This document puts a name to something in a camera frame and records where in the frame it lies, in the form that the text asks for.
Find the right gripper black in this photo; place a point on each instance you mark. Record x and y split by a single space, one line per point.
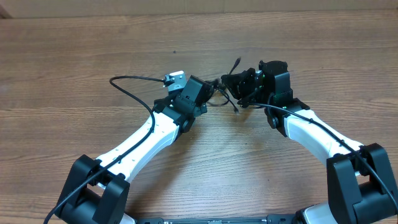
237 83

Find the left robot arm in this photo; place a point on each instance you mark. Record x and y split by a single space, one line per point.
96 190

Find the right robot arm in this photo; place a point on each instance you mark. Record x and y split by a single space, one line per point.
360 182

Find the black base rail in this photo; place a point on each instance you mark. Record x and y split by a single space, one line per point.
214 221

